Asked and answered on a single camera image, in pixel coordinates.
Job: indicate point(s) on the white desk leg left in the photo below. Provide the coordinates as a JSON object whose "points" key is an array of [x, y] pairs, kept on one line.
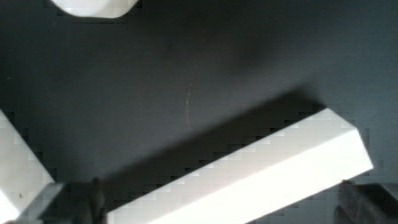
{"points": [[97, 8]]}

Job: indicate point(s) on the white desk leg with tag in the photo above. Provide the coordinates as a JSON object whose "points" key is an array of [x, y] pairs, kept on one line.
{"points": [[280, 170]]}

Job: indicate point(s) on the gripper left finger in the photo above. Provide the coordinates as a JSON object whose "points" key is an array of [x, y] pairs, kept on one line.
{"points": [[69, 204]]}

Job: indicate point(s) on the white desk top panel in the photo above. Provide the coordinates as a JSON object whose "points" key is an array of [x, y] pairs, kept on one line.
{"points": [[24, 175]]}

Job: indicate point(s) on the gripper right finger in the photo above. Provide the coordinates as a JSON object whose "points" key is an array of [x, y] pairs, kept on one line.
{"points": [[367, 203]]}

